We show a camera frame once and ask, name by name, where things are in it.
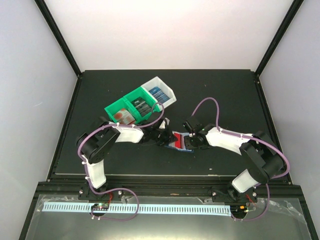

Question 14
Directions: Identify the blue leather card holder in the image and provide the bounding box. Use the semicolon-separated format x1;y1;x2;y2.
165;131;194;153

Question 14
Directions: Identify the red credit card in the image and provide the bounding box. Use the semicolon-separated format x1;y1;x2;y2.
174;132;185;149

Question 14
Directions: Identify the green double card bin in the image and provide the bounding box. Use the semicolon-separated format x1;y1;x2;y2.
104;86;157;124

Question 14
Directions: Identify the white card bin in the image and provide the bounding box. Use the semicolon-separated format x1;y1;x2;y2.
141;76;177;111

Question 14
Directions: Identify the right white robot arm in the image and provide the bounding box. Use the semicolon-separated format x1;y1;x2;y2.
183;116;286;202

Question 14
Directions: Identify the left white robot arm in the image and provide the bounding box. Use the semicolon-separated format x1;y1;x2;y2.
76;116;178;200

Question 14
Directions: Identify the black card stack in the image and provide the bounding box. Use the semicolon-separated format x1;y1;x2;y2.
131;97;151;117

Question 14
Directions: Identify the blue card stack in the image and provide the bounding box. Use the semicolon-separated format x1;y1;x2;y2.
149;86;170;104

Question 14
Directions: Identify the red card stack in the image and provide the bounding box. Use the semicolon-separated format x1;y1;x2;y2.
113;108;136;125

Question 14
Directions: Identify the right circuit board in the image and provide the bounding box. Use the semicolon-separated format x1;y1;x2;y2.
230;205;257;214

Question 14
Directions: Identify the circuit board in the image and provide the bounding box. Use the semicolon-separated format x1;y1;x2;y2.
91;203;109;211
230;205;257;214

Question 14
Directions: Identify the left circuit board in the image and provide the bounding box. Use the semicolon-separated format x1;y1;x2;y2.
91;203;109;211

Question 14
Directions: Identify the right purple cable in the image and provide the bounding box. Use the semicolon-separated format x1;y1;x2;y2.
191;97;291;180

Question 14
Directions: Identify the white slotted cable duct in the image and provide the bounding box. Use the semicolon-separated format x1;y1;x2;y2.
42;202;232;217

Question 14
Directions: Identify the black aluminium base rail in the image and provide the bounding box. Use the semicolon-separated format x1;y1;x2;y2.
34;175;305;201

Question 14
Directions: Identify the right black frame post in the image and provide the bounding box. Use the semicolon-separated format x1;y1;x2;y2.
254;0;304;77

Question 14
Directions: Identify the black frame post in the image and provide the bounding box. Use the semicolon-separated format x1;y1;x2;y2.
34;0;82;77
254;0;304;77

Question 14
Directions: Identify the left black frame post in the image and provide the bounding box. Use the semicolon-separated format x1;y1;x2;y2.
34;0;82;77

